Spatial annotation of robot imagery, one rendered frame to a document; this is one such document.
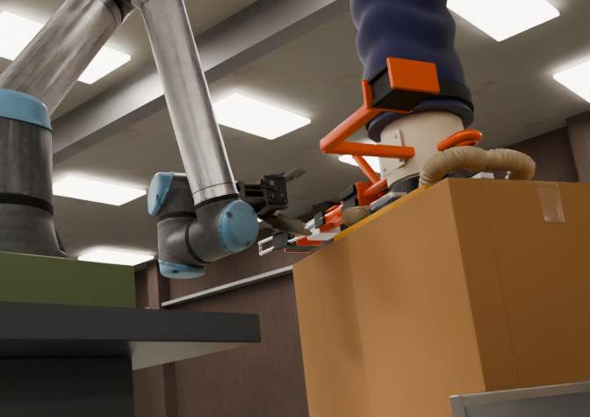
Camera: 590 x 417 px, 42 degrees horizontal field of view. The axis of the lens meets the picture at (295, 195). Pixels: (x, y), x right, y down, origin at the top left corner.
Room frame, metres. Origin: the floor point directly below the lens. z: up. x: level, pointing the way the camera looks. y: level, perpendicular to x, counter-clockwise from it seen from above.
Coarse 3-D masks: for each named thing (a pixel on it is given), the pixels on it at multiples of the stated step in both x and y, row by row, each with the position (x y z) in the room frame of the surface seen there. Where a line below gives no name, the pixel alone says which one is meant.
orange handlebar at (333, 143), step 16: (368, 112) 1.17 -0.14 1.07; (336, 128) 1.26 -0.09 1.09; (352, 128) 1.22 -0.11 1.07; (320, 144) 1.31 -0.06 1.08; (336, 144) 1.29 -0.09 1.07; (352, 144) 1.34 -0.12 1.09; (368, 144) 1.36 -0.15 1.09; (448, 144) 1.37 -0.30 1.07; (464, 144) 1.39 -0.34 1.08; (368, 192) 1.63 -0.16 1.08; (336, 208) 1.77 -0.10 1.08; (336, 224) 1.86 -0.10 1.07
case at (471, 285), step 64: (448, 192) 1.15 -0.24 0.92; (512, 192) 1.21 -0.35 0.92; (576, 192) 1.27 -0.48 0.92; (320, 256) 1.56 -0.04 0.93; (384, 256) 1.34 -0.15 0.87; (448, 256) 1.18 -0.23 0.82; (512, 256) 1.19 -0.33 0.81; (576, 256) 1.26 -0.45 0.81; (320, 320) 1.59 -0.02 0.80; (384, 320) 1.37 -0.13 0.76; (448, 320) 1.20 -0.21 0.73; (512, 320) 1.18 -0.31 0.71; (576, 320) 1.24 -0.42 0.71; (320, 384) 1.62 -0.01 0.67; (384, 384) 1.40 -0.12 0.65; (448, 384) 1.23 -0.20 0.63; (512, 384) 1.17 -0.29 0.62
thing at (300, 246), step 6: (294, 234) 1.97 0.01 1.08; (300, 240) 1.97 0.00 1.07; (306, 240) 1.98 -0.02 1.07; (294, 246) 1.98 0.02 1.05; (300, 246) 1.98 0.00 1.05; (306, 246) 1.99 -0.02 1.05; (312, 246) 2.00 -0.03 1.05; (288, 252) 2.04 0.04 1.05; (294, 252) 2.05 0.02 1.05; (300, 252) 2.06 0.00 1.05; (306, 252) 2.06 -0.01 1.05
